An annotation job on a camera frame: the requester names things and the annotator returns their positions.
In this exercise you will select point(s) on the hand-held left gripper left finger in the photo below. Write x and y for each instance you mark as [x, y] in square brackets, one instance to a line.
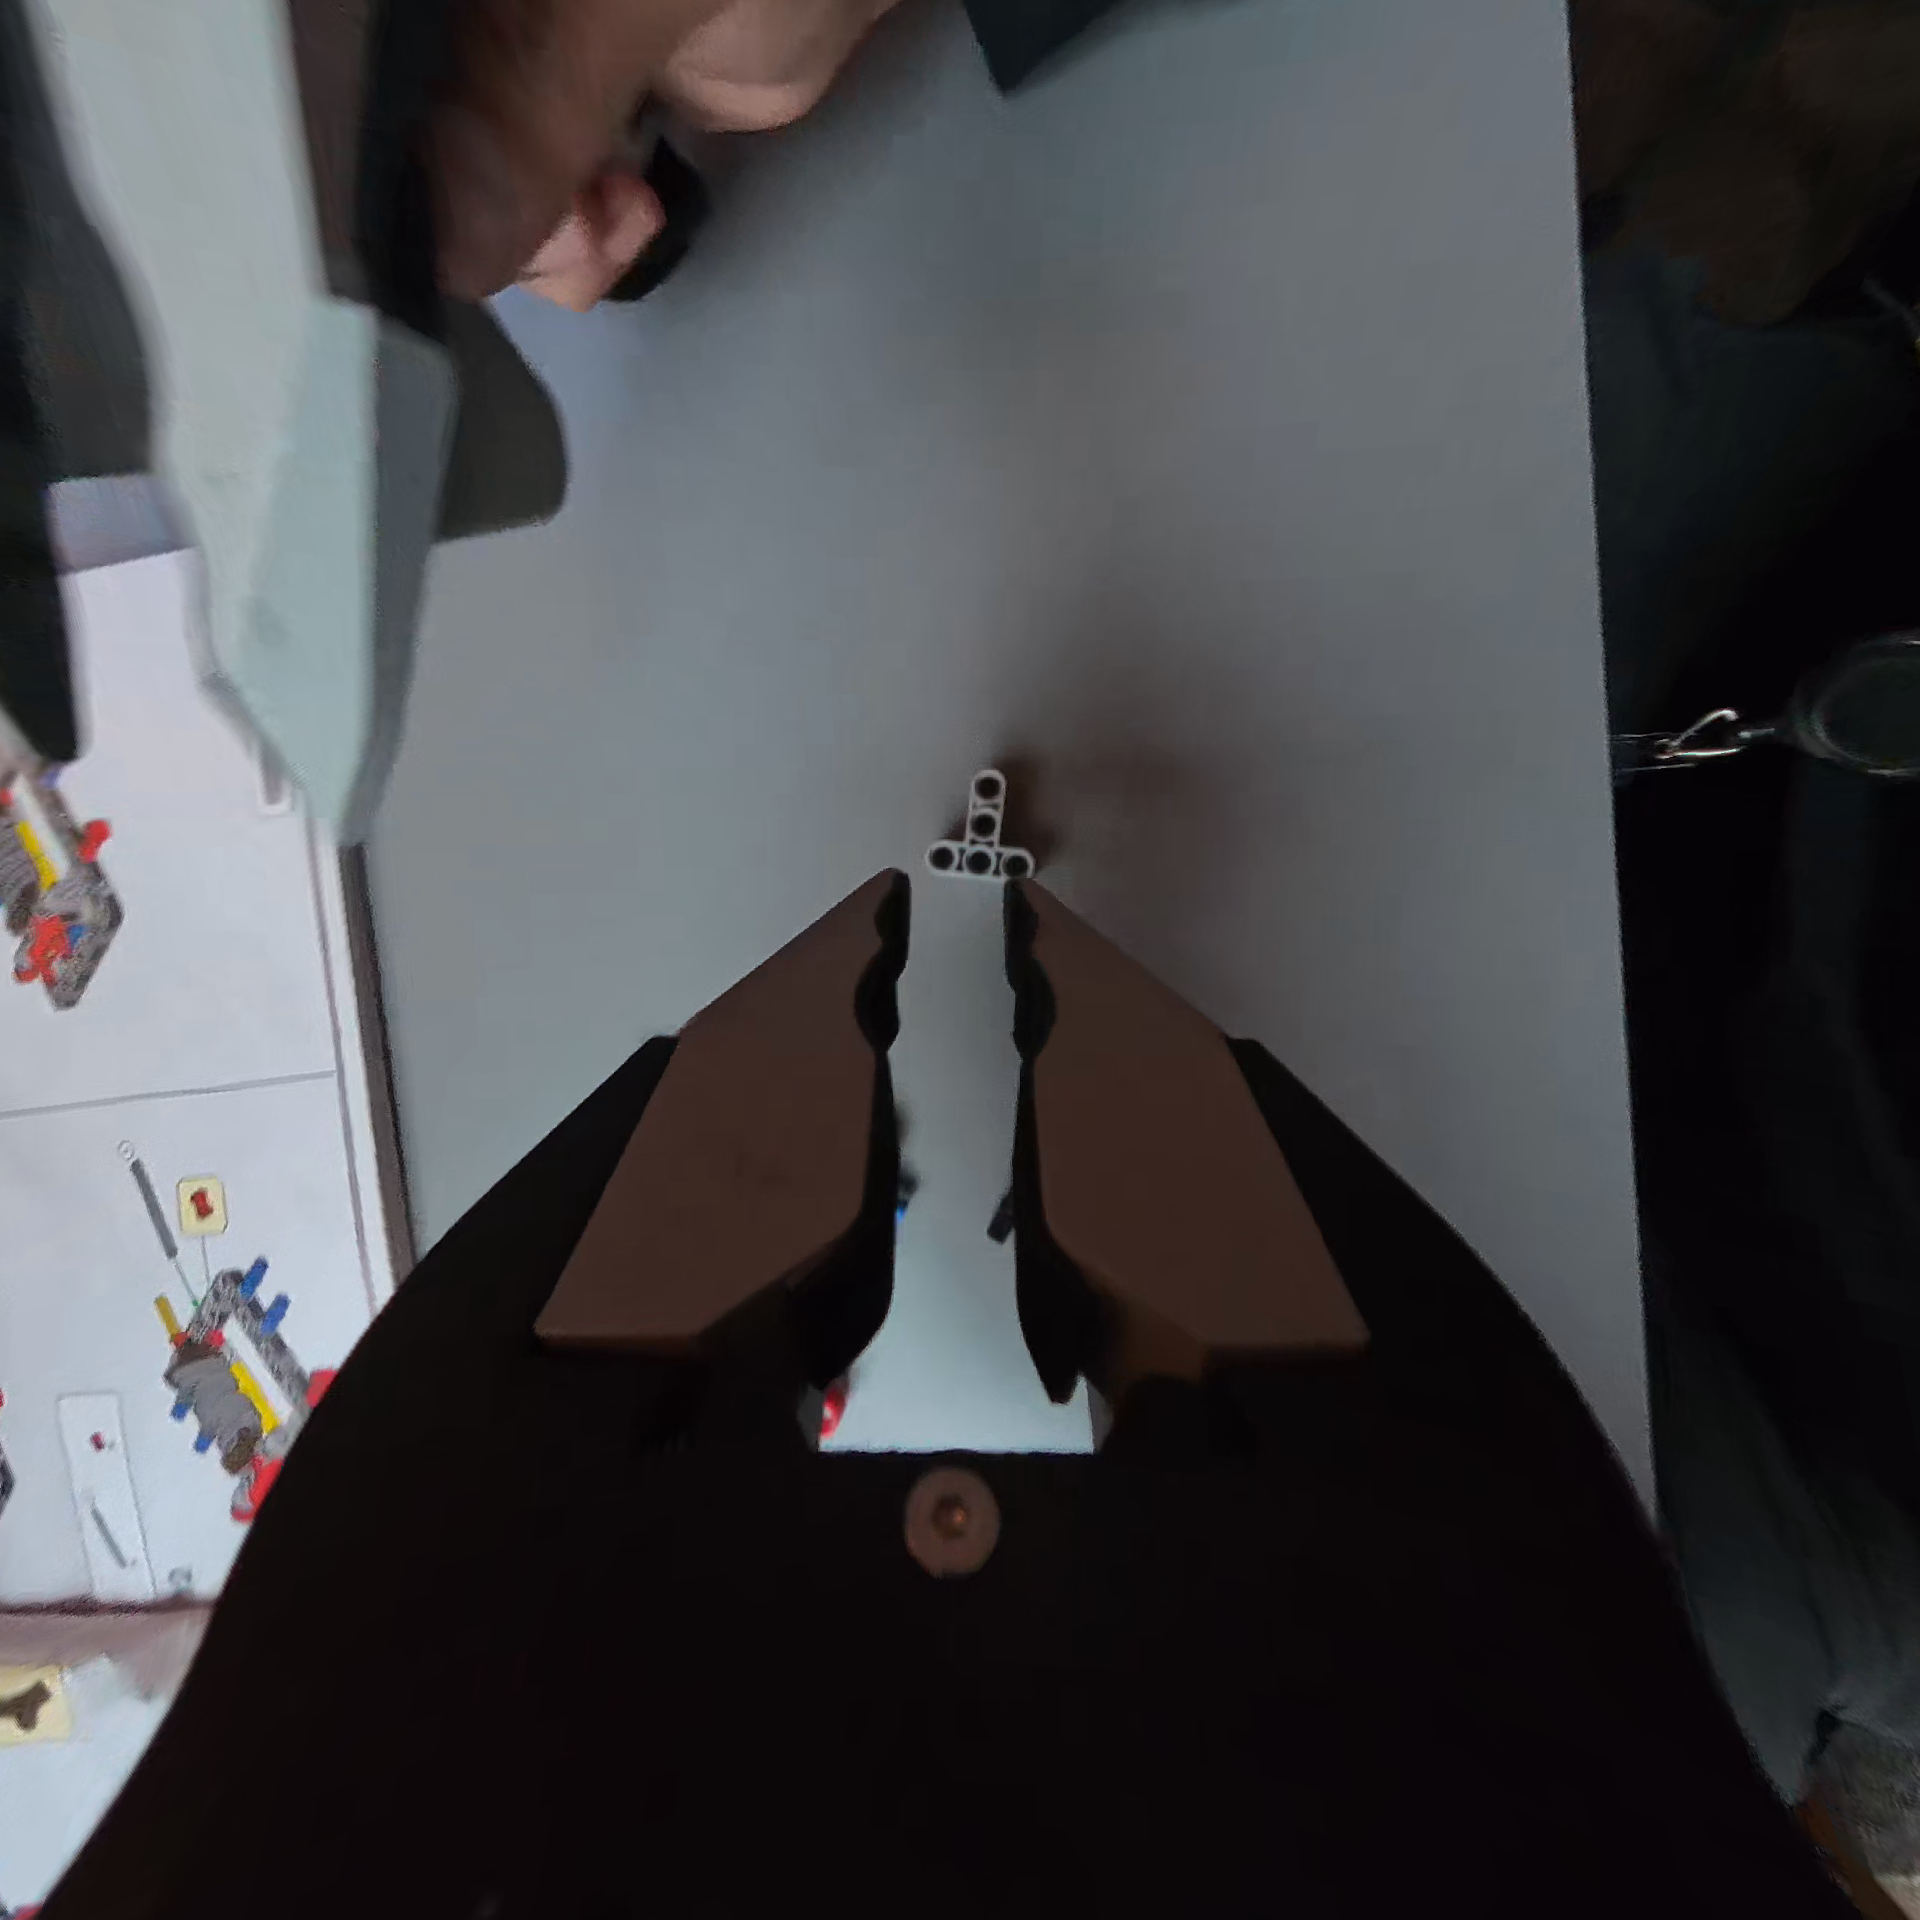
[734, 1174]

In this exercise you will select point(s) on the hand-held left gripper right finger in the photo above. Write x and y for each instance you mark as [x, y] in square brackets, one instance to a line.
[1182, 1185]

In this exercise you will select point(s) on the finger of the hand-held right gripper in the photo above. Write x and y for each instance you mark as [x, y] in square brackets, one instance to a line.
[299, 524]

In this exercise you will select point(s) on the black lego pin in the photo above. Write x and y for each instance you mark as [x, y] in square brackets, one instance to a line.
[1006, 1216]

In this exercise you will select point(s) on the black lego frame assembly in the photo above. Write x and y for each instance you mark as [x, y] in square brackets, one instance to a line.
[834, 1405]

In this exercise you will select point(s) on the grey T-shaped lego beam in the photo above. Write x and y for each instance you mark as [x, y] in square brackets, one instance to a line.
[980, 859]

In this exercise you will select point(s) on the lego instruction booklet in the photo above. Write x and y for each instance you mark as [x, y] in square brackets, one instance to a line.
[149, 1125]

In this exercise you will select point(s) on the person's right hand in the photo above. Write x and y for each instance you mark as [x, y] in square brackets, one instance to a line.
[570, 121]

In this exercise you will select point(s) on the person's dark clothing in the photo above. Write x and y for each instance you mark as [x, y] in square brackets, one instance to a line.
[1769, 1200]

